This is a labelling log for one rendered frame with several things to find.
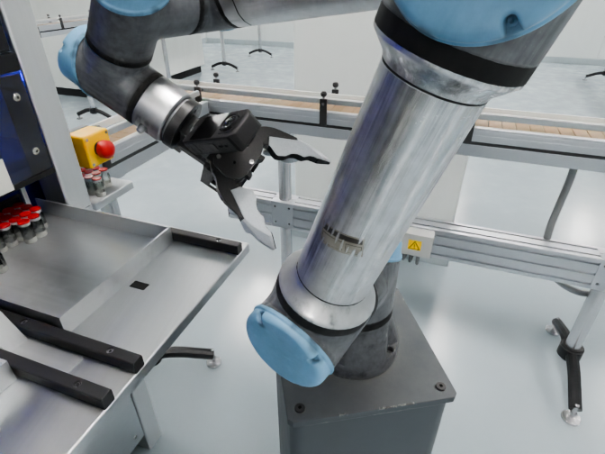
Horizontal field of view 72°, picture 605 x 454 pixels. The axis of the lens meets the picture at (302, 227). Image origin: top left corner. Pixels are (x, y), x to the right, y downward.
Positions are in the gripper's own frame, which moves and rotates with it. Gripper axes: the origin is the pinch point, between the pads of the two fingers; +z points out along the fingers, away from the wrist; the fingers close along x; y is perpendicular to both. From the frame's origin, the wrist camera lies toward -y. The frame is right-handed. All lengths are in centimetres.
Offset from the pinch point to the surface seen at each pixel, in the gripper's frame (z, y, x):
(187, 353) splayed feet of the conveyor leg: 6, 118, 27
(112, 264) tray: -20.1, 30.1, 18.3
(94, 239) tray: -27.2, 37.8, 15.8
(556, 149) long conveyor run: 57, 33, -73
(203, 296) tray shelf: -3.8, 19.5, 15.5
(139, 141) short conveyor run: -42, 69, -16
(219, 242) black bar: -6.8, 26.4, 5.2
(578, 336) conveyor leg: 117, 67, -48
